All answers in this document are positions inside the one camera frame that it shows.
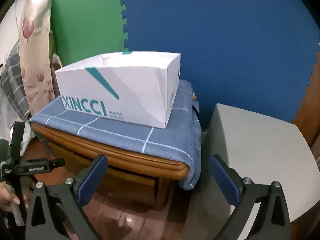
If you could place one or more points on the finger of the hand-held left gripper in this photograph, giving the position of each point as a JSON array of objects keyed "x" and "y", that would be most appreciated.
[{"x": 57, "y": 163}]

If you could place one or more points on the white dotted cloth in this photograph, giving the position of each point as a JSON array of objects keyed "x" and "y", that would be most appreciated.
[{"x": 6, "y": 120}]

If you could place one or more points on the floral curtain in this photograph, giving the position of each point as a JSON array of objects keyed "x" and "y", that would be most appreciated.
[{"x": 35, "y": 55}]

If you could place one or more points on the green foam mat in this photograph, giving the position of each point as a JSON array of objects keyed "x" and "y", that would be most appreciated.
[{"x": 87, "y": 25}]

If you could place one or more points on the person's left hand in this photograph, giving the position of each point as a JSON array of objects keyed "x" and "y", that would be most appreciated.
[{"x": 6, "y": 197}]

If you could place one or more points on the brown wooden nightstand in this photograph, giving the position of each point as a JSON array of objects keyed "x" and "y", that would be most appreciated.
[{"x": 125, "y": 160}]

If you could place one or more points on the grey plaid pillow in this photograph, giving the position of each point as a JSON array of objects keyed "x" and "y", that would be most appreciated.
[{"x": 15, "y": 85}]

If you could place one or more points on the grey table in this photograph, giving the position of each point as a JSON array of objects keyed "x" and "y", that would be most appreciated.
[{"x": 250, "y": 150}]

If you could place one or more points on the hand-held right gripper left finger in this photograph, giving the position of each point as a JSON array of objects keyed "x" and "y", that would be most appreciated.
[{"x": 92, "y": 180}]

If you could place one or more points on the brown wooden panel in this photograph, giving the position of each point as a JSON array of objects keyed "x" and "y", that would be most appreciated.
[{"x": 310, "y": 110}]

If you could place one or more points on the blue plaid cloth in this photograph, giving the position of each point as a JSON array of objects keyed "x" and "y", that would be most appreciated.
[{"x": 112, "y": 132}]

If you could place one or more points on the white shoe box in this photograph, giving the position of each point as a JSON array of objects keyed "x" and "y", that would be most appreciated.
[{"x": 125, "y": 92}]

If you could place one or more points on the blue foam mat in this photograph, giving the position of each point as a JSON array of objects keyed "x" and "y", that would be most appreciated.
[{"x": 212, "y": 30}]

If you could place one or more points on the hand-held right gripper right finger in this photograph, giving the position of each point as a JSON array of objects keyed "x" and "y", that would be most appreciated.
[{"x": 222, "y": 180}]

